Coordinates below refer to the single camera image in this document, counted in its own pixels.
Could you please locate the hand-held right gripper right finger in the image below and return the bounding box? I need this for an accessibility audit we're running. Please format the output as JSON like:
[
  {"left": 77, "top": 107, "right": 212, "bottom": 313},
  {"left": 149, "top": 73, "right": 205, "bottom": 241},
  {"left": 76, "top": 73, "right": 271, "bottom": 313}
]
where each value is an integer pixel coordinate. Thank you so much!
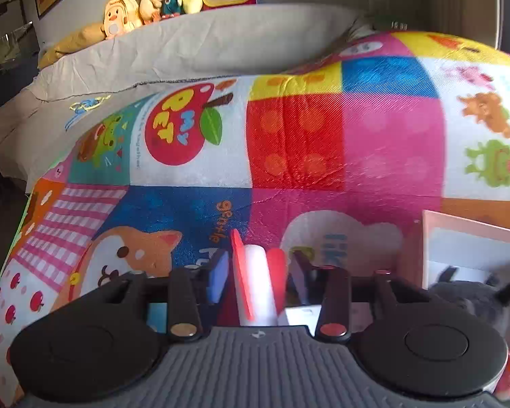
[{"left": 290, "top": 250, "right": 428, "bottom": 343}]

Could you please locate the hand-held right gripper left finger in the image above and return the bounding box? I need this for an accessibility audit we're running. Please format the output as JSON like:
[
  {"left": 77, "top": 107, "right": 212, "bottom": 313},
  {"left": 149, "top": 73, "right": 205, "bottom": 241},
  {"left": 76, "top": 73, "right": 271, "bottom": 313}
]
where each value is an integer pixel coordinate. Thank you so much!
[{"left": 98, "top": 250, "right": 231, "bottom": 343}]

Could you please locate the white roll with red ends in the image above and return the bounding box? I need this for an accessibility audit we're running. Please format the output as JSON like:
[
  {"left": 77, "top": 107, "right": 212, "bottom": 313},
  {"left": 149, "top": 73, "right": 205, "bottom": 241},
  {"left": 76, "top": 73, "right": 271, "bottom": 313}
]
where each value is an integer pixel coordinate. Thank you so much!
[{"left": 231, "top": 228, "right": 287, "bottom": 327}]

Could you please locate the pink cardboard box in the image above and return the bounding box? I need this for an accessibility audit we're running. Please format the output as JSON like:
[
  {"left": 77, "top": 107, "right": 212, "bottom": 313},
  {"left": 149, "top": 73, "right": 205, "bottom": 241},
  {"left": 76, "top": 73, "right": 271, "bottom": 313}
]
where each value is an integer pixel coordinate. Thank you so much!
[{"left": 410, "top": 209, "right": 510, "bottom": 290}]

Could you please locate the colourful printed play mat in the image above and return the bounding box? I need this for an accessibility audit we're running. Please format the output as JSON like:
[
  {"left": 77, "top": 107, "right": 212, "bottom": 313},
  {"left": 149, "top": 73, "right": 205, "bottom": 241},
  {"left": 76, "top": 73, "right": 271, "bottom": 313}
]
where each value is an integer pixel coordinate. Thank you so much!
[{"left": 0, "top": 30, "right": 510, "bottom": 404}]

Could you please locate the black plush toy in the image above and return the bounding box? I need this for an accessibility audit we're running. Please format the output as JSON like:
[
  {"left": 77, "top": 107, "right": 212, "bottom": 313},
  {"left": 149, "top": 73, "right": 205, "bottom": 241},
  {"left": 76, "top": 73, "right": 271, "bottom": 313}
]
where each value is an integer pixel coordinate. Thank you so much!
[{"left": 429, "top": 266, "right": 510, "bottom": 349}]

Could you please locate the beige pillow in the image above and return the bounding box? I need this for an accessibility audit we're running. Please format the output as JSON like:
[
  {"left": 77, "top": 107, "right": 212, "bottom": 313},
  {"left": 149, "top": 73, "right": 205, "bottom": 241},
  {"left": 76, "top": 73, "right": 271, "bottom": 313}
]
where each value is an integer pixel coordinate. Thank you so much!
[{"left": 0, "top": 3, "right": 360, "bottom": 192}]

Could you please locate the yellow pillow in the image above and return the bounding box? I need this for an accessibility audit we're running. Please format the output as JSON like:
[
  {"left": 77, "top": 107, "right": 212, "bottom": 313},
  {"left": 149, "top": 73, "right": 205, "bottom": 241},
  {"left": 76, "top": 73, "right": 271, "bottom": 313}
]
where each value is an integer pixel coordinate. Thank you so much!
[{"left": 38, "top": 21, "right": 108, "bottom": 69}]

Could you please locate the yellow duck plush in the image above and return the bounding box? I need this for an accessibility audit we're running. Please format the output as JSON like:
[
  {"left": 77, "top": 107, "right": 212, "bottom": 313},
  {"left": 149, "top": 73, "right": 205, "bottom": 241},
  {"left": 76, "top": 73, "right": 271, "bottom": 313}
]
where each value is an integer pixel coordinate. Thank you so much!
[{"left": 103, "top": 0, "right": 143, "bottom": 40}]

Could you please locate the glass table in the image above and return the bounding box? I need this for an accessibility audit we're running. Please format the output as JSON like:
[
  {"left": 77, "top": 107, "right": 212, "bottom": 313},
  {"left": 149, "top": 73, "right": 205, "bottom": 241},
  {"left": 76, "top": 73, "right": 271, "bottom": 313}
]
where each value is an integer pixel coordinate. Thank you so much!
[{"left": 0, "top": 0, "right": 39, "bottom": 86}]

